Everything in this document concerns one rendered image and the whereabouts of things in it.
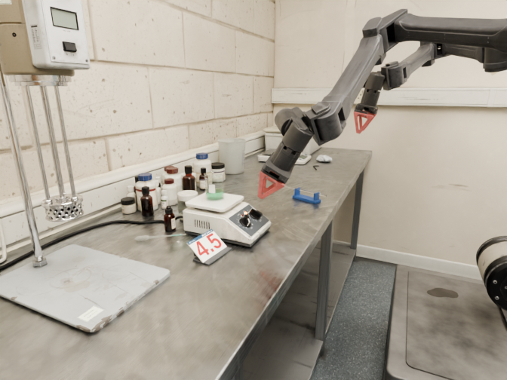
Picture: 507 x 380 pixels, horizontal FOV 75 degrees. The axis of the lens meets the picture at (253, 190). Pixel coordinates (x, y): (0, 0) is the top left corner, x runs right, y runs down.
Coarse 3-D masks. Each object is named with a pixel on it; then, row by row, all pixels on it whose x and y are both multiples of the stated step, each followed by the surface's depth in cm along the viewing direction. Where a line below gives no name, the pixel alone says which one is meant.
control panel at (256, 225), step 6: (240, 210) 87; (246, 210) 88; (234, 216) 83; (240, 216) 84; (264, 216) 90; (234, 222) 81; (252, 222) 85; (258, 222) 86; (264, 222) 87; (246, 228) 81; (252, 228) 83; (258, 228) 84; (252, 234) 80
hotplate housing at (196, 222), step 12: (240, 204) 90; (192, 216) 85; (204, 216) 83; (216, 216) 82; (228, 216) 82; (192, 228) 86; (204, 228) 84; (216, 228) 83; (228, 228) 81; (240, 228) 80; (264, 228) 86; (228, 240) 82; (240, 240) 80; (252, 240) 80
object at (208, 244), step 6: (210, 234) 80; (198, 240) 76; (204, 240) 78; (210, 240) 79; (216, 240) 80; (192, 246) 74; (198, 246) 75; (204, 246) 76; (210, 246) 77; (216, 246) 78; (222, 246) 79; (198, 252) 74; (204, 252) 75; (210, 252) 76; (204, 258) 74
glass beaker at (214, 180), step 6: (204, 174) 86; (210, 174) 85; (216, 174) 90; (222, 174) 88; (204, 180) 87; (210, 180) 85; (216, 180) 85; (222, 180) 86; (210, 186) 85; (216, 186) 86; (222, 186) 87; (210, 192) 86; (216, 192) 86; (222, 192) 87; (210, 198) 86; (216, 198) 86; (222, 198) 88
